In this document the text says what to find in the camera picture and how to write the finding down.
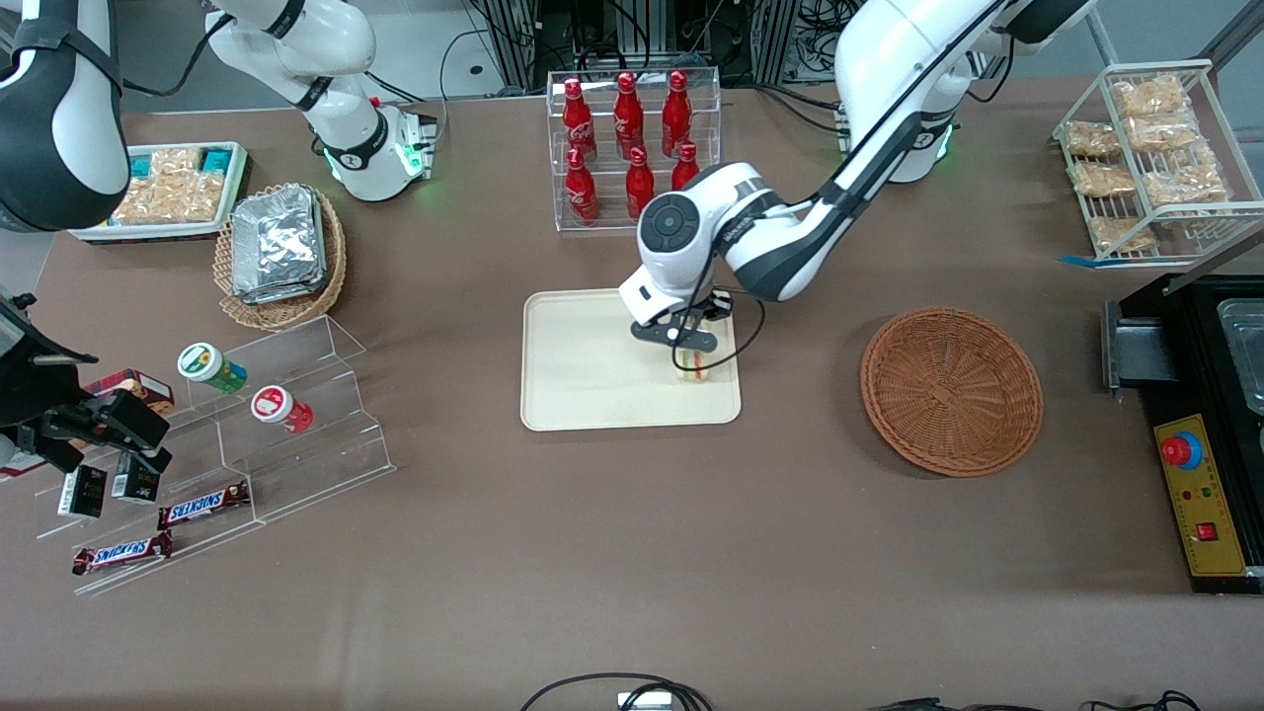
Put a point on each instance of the brown red carton box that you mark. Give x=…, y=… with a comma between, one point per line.
x=138, y=385

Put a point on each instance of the grey metal pole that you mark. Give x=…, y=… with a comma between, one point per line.
x=1108, y=44

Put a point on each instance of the green lid snack cup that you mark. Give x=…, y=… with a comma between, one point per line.
x=207, y=363

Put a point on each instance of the grey aluminium bar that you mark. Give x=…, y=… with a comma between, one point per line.
x=1220, y=255

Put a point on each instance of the white snack tray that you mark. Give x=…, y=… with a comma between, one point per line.
x=99, y=232

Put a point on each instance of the black aluminium equipment rack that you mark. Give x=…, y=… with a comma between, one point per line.
x=632, y=30

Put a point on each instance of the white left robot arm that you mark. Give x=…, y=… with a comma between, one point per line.
x=889, y=59

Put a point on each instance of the beige plastic tray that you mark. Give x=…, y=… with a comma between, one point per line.
x=583, y=375

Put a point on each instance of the dark metal pole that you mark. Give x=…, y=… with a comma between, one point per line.
x=1239, y=30

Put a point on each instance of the black machine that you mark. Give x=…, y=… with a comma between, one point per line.
x=1200, y=390

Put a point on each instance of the oval tan wicker basket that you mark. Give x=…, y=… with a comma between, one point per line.
x=281, y=314

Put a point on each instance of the round brown wicker basket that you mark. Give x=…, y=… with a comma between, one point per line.
x=950, y=393

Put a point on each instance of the red emergency stop button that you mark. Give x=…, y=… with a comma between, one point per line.
x=1178, y=451

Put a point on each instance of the silver foil wrapped pack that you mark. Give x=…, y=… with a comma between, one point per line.
x=278, y=247

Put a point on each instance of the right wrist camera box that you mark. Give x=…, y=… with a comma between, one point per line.
x=128, y=417

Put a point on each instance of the clear cracker pack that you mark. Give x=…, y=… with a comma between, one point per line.
x=178, y=163
x=168, y=202

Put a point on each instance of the Snickers chocolate bar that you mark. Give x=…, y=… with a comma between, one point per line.
x=123, y=553
x=202, y=506

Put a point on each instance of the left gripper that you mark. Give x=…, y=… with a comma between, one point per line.
x=713, y=307

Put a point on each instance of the teal snack packet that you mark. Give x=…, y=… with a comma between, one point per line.
x=213, y=158
x=143, y=164

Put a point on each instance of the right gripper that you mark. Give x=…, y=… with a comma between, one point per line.
x=32, y=387

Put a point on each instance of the red cola bottle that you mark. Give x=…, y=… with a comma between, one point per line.
x=676, y=114
x=580, y=118
x=629, y=114
x=684, y=163
x=640, y=178
x=582, y=193

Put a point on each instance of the yellow control panel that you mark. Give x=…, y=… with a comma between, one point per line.
x=1220, y=494

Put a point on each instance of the small black box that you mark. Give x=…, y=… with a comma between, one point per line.
x=81, y=492
x=136, y=486

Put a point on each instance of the clear bag of crackers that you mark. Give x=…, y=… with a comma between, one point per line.
x=1165, y=132
x=1092, y=139
x=1104, y=180
x=1185, y=185
x=1147, y=95
x=1124, y=235

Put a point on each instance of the red lid snack cup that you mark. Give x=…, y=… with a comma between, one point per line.
x=276, y=407

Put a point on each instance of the clear acrylic bottle rack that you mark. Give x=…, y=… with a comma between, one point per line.
x=607, y=222

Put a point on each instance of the small metal bracket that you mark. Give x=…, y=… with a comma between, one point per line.
x=644, y=701

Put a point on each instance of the clear acrylic stepped shelf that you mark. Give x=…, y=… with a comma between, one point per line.
x=316, y=464

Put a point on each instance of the steel tray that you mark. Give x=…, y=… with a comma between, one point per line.
x=1244, y=355

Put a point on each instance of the triangle sandwich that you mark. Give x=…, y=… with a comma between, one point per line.
x=694, y=369

